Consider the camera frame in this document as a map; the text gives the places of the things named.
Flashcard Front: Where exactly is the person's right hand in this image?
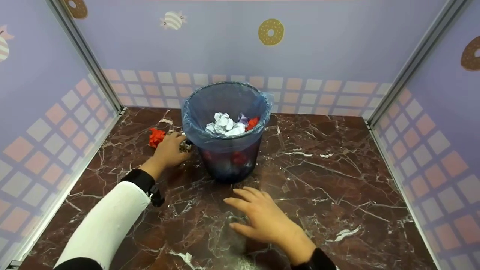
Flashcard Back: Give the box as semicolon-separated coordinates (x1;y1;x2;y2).
223;186;317;266

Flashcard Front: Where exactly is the person's left hand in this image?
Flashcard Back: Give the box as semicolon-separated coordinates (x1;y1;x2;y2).
139;131;193;181

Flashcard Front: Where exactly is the grey paper ball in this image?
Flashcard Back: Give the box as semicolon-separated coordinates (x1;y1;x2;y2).
179;132;193;153

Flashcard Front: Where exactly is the crumpled red paper ball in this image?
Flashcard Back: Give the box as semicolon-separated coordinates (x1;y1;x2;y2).
148;128;166;149

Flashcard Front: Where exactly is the dark translucent waste bin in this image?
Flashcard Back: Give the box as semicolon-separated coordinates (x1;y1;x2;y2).
181;81;273;184

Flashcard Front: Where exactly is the black wrist band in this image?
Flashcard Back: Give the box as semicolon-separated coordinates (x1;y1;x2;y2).
292;247;338;270
120;168;165;207

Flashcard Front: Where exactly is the crumpled white paper ball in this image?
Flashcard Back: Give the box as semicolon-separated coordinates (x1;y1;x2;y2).
205;112;246;136

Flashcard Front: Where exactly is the blue plastic bin bag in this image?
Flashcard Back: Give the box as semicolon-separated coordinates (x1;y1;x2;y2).
181;81;273;153

